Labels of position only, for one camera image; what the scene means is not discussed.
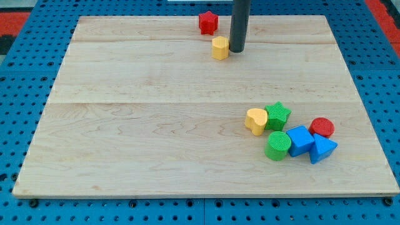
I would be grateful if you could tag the yellow hexagon block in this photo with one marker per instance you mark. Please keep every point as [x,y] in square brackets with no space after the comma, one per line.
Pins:
[220,48]

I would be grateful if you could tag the yellow heart block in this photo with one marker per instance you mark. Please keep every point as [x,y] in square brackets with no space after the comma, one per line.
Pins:
[256,120]

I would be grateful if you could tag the light wooden board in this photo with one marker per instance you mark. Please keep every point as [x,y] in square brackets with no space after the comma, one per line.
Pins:
[140,109]

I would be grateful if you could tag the green star block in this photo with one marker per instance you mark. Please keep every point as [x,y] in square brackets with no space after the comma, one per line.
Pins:
[278,116]

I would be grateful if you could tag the green cylinder block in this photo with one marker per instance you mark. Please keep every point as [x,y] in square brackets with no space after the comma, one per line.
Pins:
[277,146]

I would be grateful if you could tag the red star block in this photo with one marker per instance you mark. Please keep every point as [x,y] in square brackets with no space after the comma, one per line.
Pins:
[208,22]

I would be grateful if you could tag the blue cube block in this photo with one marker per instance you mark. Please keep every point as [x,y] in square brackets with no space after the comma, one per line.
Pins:
[301,140]

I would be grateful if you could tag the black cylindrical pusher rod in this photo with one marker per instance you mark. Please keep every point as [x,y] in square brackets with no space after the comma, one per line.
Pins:
[239,24]

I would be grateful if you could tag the red cylinder block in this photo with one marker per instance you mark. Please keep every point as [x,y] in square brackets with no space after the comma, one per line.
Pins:
[322,126]

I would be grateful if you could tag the blue triangle block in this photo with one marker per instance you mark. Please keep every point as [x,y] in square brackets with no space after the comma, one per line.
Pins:
[321,149]

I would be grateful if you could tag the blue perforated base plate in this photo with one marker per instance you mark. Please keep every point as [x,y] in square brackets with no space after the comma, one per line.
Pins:
[30,67]

